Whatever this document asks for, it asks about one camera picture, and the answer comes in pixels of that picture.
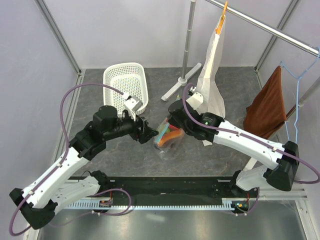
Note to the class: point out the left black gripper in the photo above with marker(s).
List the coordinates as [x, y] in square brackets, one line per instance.
[146, 133]

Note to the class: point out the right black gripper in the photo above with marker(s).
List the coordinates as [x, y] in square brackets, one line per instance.
[172, 121]

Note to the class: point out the orange papaya slice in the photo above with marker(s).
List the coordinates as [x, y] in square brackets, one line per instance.
[170, 138]

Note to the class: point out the clear zip top bag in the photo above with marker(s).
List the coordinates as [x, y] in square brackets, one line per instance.
[166, 152]

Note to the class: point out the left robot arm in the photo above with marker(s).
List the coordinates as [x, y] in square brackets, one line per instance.
[42, 200]

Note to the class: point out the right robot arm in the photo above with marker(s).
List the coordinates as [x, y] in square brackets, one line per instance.
[278, 166]

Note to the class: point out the white cloth bag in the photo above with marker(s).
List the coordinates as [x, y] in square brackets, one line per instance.
[206, 84]

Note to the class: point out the white perforated plastic basket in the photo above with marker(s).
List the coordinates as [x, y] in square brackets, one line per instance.
[128, 78]

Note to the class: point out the brown towel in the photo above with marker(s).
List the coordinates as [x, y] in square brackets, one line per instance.
[267, 112]

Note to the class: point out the orange clothes hanger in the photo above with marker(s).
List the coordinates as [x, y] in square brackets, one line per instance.
[218, 29]

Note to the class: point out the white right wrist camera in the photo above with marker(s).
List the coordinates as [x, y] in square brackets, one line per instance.
[195, 99]

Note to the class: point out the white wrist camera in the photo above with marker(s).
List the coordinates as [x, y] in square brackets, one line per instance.
[195, 99]
[132, 104]

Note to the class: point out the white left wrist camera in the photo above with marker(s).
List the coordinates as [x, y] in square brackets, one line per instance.
[132, 104]

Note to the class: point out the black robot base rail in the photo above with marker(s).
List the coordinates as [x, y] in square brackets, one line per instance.
[177, 190]

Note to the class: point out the slotted cable duct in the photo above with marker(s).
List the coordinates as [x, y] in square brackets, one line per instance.
[95, 204]

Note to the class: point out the light blue wire hanger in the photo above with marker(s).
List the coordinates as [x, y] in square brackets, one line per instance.
[298, 78]

